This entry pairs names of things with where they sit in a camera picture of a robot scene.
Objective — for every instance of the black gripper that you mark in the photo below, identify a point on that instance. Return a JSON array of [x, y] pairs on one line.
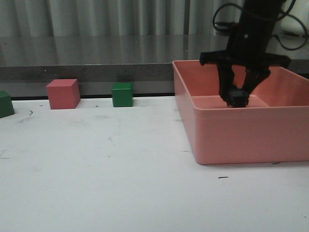
[[246, 46]]

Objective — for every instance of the green block at left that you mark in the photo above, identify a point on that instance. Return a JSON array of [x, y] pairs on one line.
[[6, 106]]

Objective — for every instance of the green cube block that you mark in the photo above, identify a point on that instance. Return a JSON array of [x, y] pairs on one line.
[[122, 95]]

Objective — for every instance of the grey stone countertop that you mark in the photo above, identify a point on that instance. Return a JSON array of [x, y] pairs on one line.
[[28, 64]]

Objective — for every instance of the pink plastic bin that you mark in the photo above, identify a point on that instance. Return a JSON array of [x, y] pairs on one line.
[[274, 127]]

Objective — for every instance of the pink cube block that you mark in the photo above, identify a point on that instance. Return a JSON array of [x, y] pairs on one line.
[[63, 94]]

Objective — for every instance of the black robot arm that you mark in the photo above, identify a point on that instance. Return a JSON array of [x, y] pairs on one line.
[[254, 12]]

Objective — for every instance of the grey curtain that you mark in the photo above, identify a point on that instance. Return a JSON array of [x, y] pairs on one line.
[[36, 18]]

